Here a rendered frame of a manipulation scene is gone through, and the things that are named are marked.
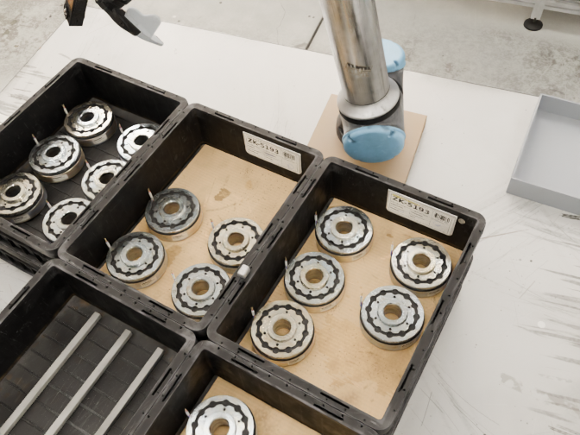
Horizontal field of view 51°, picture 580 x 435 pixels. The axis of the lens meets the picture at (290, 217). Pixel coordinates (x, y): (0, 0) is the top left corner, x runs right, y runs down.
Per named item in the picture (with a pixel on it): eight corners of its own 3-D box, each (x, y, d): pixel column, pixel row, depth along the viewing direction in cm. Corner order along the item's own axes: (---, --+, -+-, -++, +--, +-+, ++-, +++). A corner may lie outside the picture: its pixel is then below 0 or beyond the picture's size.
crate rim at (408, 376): (327, 161, 111) (327, 153, 109) (486, 224, 101) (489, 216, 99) (204, 342, 92) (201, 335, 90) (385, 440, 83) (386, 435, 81)
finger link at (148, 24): (175, 40, 111) (138, 1, 107) (154, 56, 114) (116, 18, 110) (179, 32, 113) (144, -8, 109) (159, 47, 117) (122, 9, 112)
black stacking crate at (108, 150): (94, 97, 138) (78, 58, 129) (201, 141, 129) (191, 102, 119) (-36, 224, 120) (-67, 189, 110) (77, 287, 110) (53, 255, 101)
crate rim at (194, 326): (193, 109, 121) (192, 100, 119) (327, 161, 111) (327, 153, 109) (57, 261, 102) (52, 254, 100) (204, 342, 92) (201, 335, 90)
